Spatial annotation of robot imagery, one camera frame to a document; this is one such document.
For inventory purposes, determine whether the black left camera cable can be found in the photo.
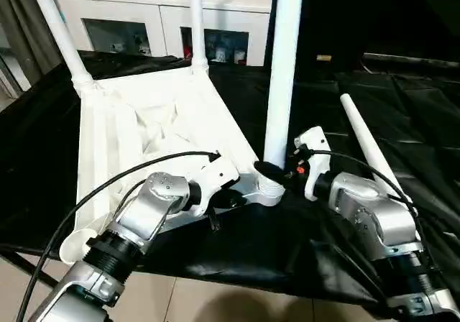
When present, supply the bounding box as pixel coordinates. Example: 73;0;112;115
15;149;221;322

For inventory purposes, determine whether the white sideboard cabinet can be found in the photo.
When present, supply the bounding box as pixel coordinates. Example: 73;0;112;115
55;0;275;68

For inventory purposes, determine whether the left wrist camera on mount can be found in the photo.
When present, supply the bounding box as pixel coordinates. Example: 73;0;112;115
185;150;241;218

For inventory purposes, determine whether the dark metal bar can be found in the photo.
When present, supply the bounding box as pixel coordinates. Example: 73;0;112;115
362;52;460;68

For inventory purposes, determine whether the black table frame leg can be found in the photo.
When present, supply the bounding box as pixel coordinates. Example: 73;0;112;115
0;244;60;288

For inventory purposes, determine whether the black speaker with gold label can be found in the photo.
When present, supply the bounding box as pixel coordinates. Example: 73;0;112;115
272;0;364;77

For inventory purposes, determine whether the black mat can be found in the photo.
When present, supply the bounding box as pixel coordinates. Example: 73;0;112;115
0;48;460;314

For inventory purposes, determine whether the white plastic table leg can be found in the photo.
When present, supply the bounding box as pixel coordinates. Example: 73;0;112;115
188;0;211;75
26;0;98;97
339;93;420;216
257;0;307;207

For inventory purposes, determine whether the white plastic table top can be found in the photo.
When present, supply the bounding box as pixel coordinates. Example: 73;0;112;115
58;65;288;265

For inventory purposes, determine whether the grey curtain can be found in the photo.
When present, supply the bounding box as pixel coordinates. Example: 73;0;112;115
0;0;63;89

